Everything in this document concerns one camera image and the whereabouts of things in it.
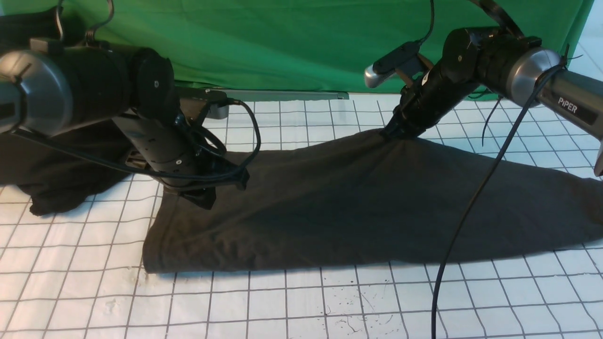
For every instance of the white grid table mat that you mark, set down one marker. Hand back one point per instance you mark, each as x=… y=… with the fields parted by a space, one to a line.
x=79 y=275

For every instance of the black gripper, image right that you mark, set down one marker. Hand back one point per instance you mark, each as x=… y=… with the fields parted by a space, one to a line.
x=426 y=102

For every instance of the wrist camera, image left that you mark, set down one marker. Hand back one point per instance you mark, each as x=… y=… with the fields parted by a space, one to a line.
x=208 y=103

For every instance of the gray metal strip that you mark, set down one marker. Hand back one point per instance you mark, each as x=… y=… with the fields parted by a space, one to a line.
x=281 y=95

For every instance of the gray long-sleeve top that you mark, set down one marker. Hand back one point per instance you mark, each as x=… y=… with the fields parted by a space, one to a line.
x=362 y=200

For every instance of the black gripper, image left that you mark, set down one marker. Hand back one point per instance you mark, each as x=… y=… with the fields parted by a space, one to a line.
x=180 y=157

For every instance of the green backdrop cloth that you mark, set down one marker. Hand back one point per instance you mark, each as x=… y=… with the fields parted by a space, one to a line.
x=305 y=45

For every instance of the black clothes pile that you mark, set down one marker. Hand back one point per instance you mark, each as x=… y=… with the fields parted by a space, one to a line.
x=56 y=182

